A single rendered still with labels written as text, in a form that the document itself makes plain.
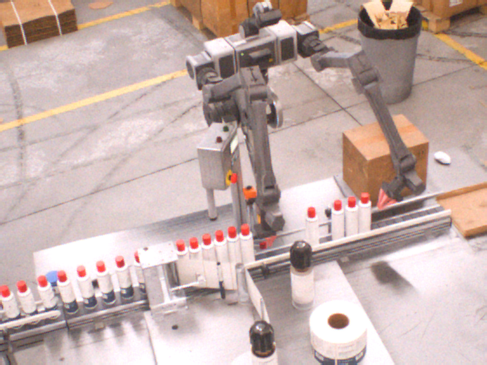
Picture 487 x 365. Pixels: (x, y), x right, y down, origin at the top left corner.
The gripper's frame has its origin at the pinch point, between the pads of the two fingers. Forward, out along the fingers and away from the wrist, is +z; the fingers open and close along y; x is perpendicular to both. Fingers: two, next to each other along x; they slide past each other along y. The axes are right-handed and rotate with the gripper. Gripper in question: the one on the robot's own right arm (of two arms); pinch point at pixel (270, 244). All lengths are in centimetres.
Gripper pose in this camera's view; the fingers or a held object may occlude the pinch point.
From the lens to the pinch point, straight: 312.8
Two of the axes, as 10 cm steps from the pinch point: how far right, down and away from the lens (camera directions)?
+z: 0.9, 8.0, 5.9
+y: 9.6, -2.4, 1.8
